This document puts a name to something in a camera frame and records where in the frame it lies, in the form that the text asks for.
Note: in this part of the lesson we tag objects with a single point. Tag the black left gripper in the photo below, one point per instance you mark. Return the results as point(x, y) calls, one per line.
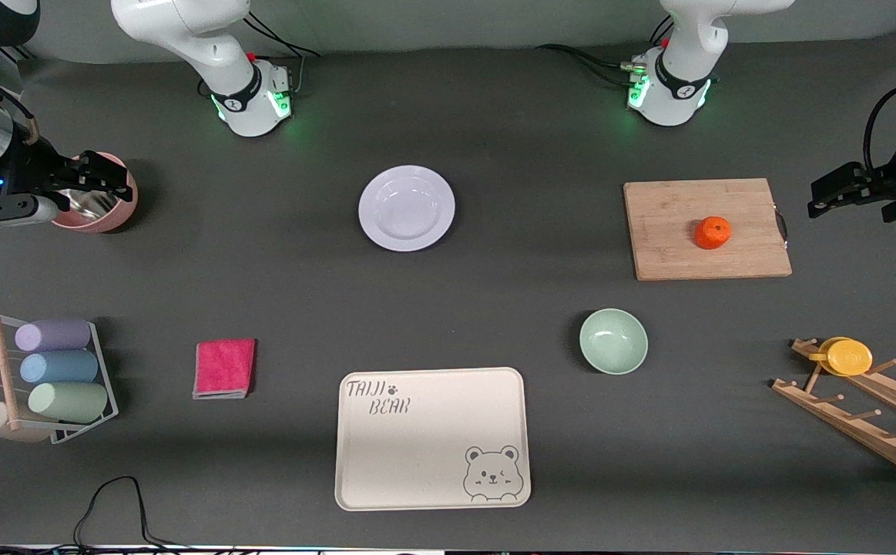
point(878, 185)

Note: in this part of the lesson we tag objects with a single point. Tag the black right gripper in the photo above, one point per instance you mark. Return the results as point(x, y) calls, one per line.
point(26, 169)

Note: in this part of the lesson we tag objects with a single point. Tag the orange fruit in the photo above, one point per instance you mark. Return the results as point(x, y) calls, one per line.
point(713, 233)

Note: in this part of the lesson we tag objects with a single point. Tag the white round plate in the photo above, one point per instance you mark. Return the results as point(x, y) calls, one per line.
point(407, 208)

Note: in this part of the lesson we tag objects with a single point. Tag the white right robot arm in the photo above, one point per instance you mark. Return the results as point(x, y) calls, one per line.
point(186, 31)

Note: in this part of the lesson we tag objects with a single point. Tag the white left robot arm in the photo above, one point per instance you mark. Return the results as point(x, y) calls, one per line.
point(679, 92)

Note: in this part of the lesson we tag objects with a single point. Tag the metal scoop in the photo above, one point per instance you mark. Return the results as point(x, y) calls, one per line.
point(93, 206)

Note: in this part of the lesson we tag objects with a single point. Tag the pink bowl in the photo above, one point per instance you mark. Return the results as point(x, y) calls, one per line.
point(120, 217)

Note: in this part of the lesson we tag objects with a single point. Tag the purple cup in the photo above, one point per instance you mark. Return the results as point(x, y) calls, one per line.
point(55, 335)

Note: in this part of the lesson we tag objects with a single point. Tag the yellow cup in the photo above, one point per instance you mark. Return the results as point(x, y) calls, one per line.
point(848, 357)

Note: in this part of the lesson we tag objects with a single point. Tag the wooden cutting board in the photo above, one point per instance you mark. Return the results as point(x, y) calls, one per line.
point(679, 247)

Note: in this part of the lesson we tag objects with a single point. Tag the blue cup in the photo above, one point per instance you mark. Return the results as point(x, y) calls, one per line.
point(58, 367)

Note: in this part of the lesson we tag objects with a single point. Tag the green cup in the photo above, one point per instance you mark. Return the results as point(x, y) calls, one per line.
point(68, 401)

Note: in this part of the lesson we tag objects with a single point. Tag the pink folded cloth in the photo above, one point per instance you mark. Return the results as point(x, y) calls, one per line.
point(224, 368)

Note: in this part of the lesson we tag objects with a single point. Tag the wooden peg rack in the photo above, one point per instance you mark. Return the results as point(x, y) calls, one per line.
point(864, 432)

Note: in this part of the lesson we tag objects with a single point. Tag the green bowl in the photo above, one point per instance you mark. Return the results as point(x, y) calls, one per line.
point(613, 341)

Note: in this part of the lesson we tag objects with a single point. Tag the cream tray with bear print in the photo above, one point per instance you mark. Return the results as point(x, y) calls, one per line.
point(417, 455)

